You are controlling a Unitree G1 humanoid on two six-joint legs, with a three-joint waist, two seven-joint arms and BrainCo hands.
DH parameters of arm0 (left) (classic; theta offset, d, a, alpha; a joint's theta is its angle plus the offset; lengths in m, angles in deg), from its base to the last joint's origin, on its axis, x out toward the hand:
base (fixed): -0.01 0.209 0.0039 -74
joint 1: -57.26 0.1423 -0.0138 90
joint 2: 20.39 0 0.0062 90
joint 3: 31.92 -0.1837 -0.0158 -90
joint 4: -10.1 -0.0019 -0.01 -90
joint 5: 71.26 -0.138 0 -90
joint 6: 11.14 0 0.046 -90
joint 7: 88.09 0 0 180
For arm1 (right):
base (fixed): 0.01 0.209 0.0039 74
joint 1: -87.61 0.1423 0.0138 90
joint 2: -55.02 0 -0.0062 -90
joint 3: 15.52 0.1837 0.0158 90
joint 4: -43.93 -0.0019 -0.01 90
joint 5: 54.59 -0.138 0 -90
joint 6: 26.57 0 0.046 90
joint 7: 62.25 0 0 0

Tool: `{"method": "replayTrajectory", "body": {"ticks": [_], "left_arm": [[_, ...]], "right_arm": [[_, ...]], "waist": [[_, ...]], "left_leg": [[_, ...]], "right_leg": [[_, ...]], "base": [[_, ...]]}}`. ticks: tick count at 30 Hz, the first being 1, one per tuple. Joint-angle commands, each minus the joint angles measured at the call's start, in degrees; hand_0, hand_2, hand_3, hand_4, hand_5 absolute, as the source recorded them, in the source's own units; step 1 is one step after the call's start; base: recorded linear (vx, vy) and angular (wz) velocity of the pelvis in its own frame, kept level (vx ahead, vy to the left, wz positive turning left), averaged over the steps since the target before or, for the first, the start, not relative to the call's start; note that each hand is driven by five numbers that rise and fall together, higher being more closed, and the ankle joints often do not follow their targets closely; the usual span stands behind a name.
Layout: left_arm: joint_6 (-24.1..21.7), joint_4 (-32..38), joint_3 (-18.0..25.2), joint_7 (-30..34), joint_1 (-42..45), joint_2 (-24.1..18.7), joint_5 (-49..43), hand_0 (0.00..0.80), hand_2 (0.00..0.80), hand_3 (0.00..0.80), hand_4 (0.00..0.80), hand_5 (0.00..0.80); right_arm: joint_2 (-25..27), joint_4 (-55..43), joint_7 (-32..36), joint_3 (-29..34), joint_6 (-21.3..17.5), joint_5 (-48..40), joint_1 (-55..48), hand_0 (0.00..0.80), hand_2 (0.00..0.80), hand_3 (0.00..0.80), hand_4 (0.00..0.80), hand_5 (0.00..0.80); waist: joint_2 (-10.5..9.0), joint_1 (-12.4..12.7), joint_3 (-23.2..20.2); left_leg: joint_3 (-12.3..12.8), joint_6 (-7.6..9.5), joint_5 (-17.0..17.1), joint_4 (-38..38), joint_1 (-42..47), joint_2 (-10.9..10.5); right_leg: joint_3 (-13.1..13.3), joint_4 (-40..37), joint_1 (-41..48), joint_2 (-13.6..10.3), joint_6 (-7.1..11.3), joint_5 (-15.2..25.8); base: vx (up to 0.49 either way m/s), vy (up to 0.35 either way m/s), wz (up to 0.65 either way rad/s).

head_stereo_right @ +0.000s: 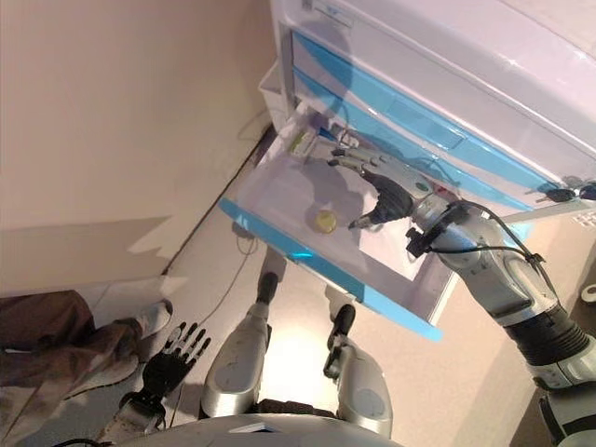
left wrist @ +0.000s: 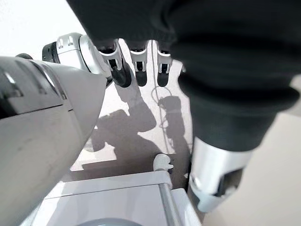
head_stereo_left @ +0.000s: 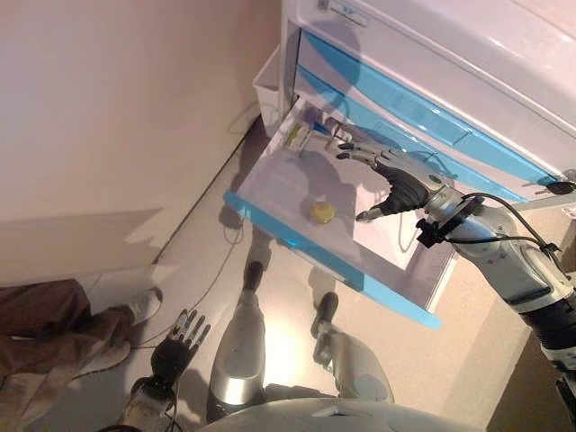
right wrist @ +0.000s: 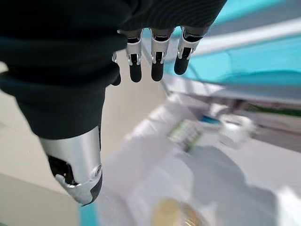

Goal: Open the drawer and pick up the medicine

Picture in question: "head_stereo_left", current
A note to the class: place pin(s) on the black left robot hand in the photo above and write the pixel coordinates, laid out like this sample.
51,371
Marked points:
168,355

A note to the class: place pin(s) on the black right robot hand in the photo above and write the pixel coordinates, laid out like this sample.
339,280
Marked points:
407,186

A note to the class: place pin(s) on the clear bottle yellow capsules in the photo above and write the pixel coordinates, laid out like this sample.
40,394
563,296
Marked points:
321,213

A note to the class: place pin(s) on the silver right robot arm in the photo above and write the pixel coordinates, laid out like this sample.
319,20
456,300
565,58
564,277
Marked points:
517,270

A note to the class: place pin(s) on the blue white medicine tube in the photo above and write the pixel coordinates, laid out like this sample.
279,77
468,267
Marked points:
320,128

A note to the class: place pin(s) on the green white medicine box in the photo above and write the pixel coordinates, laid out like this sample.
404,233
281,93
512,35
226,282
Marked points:
297,137

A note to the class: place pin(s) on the silver left robot leg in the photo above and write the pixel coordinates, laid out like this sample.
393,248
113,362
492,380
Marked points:
238,355

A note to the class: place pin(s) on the person in brown trousers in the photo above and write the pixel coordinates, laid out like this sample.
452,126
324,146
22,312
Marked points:
49,324

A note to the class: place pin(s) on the white medical cart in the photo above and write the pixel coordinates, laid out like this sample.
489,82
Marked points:
450,54

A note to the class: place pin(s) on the cart lock with keys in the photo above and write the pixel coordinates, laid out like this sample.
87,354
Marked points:
560,186

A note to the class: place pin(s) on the white plastic side bin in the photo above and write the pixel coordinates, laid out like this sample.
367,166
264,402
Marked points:
270,90

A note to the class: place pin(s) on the grey robot torso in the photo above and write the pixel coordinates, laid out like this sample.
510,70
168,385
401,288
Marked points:
342,418

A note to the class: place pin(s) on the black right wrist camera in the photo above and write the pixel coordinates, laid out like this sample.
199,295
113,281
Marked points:
429,234

